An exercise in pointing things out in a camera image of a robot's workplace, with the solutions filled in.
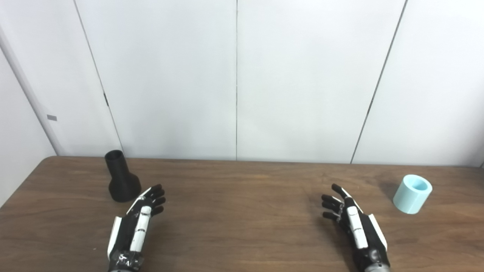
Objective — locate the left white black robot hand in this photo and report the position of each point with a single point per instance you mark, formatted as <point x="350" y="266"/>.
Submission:
<point x="130" y="230"/>

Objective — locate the black wall panel hinge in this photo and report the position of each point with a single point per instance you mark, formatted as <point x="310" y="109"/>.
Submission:
<point x="106" y="100"/>

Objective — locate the black plastic nozzle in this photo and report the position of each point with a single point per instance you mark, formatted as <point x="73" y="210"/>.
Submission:
<point x="121" y="185"/>

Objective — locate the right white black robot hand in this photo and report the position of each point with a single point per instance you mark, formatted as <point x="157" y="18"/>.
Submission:
<point x="365" y="234"/>

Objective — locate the light blue cup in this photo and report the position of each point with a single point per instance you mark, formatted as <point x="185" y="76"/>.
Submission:
<point x="410" y="198"/>

